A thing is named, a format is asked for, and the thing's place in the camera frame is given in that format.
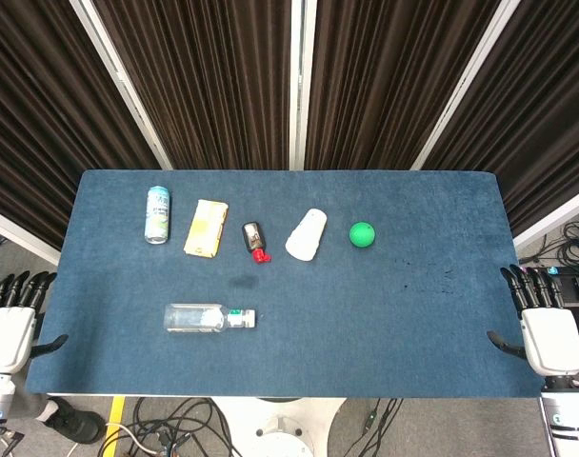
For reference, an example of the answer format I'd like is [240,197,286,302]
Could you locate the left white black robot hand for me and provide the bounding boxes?
[0,270,70,375]

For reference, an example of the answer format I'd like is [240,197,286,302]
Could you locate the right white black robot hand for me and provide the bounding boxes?
[487,263,579,378]

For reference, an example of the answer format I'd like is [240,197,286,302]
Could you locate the transparent plastic bottle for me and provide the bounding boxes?
[164,303,257,334]

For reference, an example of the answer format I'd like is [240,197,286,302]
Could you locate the small dark red-capped bottle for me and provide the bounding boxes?
[241,221,272,266]

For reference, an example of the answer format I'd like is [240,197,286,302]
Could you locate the black foot pedal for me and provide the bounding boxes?
[558,274,579,302]

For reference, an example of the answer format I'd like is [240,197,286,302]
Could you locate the black sneaker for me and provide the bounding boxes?
[34,397,106,445]

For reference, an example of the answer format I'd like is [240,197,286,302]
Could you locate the yellow floor tape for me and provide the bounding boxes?
[102,397,128,457]

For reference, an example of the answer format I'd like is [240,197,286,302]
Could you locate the light blue drink can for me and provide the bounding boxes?
[144,185,171,246]

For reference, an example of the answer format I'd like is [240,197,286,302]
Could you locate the green ball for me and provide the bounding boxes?
[349,221,377,249]

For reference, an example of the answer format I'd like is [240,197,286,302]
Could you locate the dark brown pleated curtain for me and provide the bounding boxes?
[425,0,579,235]
[0,0,163,249]
[93,0,294,171]
[305,0,504,171]

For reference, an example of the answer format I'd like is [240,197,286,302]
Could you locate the yellow snack box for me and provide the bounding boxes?
[183,198,230,260]

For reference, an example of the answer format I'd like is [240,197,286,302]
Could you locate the blue table mat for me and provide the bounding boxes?
[25,169,555,399]

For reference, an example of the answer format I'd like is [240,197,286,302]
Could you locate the white paper cup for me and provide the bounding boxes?
[284,208,329,262]

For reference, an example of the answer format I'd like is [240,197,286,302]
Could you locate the coiled black cable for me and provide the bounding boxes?
[554,219,579,268]

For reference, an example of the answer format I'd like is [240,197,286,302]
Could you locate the white metal frame rail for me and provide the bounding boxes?
[512,183,579,252]
[0,204,62,267]

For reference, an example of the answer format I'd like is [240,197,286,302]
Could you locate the white floor cable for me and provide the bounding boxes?
[106,422,146,457]

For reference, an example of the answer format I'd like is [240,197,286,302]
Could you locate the black looped floor cable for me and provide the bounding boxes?
[130,397,238,457]

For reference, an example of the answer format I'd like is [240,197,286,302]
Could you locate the black cable with green light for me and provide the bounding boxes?
[355,397,405,457]

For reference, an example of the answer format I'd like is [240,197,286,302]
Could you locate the white metal frame post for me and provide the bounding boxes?
[410,0,529,171]
[70,0,174,171]
[288,0,318,171]

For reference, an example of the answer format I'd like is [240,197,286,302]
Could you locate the white round pedestal base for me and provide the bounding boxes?
[210,397,349,457]

